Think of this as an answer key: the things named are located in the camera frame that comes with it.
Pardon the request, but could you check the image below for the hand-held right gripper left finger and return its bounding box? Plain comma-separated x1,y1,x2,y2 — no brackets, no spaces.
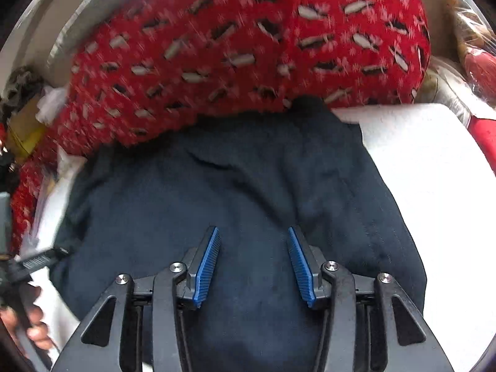
50,226,222,372

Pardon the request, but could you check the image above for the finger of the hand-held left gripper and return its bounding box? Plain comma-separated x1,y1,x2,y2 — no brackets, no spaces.
15,245,69,277

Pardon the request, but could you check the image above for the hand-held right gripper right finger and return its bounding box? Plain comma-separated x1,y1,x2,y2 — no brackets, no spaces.
287,226,446,372

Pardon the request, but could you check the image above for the navy zip jacket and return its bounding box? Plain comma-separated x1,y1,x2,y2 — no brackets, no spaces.
48,95,427,372

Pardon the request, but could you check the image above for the pile of dark clothes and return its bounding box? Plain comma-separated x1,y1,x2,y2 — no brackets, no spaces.
0,65,45,106

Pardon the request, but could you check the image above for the person's left hand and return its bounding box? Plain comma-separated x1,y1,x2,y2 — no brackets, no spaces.
0,284,54,352

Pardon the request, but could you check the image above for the cardboard box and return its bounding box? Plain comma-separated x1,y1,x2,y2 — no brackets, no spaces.
7,100,46,160

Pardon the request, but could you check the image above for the white textured bedspread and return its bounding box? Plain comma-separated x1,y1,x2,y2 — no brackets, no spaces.
19,103,496,372

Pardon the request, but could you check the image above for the red pillow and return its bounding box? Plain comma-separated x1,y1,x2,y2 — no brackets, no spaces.
466,117,496,172

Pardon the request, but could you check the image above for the red printed blanket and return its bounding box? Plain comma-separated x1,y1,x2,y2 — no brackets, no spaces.
10,0,432,254

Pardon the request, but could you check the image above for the bagged brown plush toy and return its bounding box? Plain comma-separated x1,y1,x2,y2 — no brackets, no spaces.
445,0,496,107

